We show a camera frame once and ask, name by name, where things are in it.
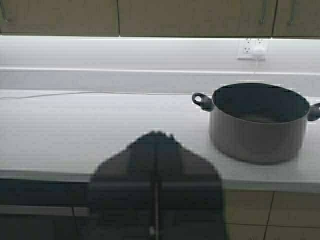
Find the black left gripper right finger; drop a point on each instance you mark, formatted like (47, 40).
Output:
(190, 194)

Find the white wall outlet plate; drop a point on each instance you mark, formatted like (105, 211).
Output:
(245, 49)

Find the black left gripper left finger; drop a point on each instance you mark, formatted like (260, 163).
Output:
(121, 194)

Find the grey pot with black handles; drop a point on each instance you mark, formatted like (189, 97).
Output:
(256, 122)

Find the lower left wooden drawer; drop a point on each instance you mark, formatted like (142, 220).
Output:
(30, 222)

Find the white power adapter plug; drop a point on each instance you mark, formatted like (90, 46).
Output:
(259, 48)

